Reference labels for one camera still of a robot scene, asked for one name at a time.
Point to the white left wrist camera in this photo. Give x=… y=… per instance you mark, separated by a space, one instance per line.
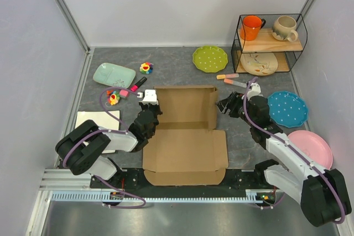
x=148 y=97

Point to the yellow highlighter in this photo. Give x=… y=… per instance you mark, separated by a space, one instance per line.
x=227 y=76

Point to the blue dotted plate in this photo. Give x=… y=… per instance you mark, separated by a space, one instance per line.
x=287 y=109

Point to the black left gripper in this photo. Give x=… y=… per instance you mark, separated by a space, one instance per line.
x=158 y=107

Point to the pink eraser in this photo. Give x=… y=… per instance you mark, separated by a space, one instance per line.
x=123 y=93

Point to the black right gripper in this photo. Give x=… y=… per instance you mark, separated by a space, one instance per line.
x=236 y=99

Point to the black wire wooden shelf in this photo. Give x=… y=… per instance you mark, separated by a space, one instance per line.
x=287 y=53

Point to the pink black highlighter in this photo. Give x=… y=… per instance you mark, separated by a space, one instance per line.
x=138 y=84

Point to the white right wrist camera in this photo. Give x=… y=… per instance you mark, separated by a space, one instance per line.
x=254 y=90

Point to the orange mug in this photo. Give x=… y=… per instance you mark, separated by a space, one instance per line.
x=250 y=27

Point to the beige ceramic mug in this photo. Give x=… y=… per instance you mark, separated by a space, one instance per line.
x=284 y=28

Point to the pink plate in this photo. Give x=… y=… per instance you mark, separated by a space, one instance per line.
x=313 y=146

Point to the light teal rectangular plate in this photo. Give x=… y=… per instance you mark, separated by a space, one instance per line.
x=114 y=75

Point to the brown cardboard box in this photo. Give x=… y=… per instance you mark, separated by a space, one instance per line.
x=187 y=149

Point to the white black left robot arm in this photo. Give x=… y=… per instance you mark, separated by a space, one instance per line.
x=81 y=150

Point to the grey cable duct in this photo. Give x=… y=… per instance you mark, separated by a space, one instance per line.
x=108 y=197

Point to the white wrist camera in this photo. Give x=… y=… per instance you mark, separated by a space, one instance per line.
x=148 y=97
x=254 y=90

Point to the white square plate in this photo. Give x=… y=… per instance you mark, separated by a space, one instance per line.
x=100 y=118

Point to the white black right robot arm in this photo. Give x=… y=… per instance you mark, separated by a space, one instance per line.
x=321 y=193

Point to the beige painted plate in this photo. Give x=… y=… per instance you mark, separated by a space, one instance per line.
x=262 y=64

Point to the orange highlighter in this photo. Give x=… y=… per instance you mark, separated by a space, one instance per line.
x=235 y=83

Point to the rainbow flower toy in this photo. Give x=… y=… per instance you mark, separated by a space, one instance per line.
x=146 y=68

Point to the green dotted plate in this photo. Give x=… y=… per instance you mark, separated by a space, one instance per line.
x=210 y=59

